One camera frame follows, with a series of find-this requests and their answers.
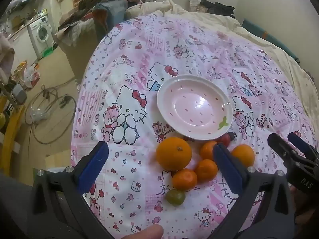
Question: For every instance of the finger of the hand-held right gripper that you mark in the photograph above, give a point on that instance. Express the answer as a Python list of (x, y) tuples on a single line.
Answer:
[(300, 143), (282, 149)]

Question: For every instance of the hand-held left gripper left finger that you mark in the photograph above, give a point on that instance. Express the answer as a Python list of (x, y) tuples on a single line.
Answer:
[(93, 169)]

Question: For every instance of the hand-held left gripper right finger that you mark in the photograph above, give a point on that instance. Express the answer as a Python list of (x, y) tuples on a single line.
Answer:
[(229, 169)]

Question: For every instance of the small orange mandarin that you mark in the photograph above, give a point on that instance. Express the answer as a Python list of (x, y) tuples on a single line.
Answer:
[(243, 155), (184, 179), (206, 169), (207, 150)]

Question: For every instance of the red cherry tomato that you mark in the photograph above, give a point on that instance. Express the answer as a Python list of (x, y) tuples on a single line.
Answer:
[(224, 140)]

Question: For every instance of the dark blueberry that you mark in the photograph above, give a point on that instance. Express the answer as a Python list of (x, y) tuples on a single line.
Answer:
[(231, 135)]

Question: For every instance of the large orange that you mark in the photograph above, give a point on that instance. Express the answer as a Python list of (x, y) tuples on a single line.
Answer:
[(174, 153)]

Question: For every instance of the pink speckled plate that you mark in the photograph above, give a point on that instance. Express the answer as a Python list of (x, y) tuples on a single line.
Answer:
[(197, 104)]

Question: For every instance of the person's left hand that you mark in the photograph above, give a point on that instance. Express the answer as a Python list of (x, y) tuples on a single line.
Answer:
[(144, 232)]

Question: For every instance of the green grape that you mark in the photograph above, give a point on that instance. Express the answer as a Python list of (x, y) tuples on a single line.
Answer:
[(175, 197)]

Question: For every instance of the grey box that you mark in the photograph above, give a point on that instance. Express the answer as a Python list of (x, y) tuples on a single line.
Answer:
[(18, 93)]

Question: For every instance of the teal mat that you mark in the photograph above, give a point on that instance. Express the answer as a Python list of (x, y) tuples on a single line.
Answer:
[(270, 38)]

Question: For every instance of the white red plastic bag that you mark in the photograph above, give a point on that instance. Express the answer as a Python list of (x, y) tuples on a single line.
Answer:
[(31, 76)]

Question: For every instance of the pink cartoon printed blanket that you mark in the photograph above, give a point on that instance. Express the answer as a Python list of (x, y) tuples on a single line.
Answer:
[(124, 54)]

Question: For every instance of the green basin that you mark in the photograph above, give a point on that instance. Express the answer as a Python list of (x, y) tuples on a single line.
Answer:
[(47, 53)]

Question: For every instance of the beige cloth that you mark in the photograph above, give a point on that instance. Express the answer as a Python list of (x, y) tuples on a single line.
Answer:
[(5, 54)]

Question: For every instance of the white washing machine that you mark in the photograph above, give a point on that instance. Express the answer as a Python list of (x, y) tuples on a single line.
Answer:
[(41, 33)]

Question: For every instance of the dark folded clothes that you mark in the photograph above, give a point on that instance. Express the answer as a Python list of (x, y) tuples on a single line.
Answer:
[(216, 8)]

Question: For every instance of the pile of clothes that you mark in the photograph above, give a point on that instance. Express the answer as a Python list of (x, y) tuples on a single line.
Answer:
[(97, 0)]

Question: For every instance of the yellow frame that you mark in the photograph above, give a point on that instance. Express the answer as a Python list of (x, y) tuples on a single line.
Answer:
[(11, 129)]

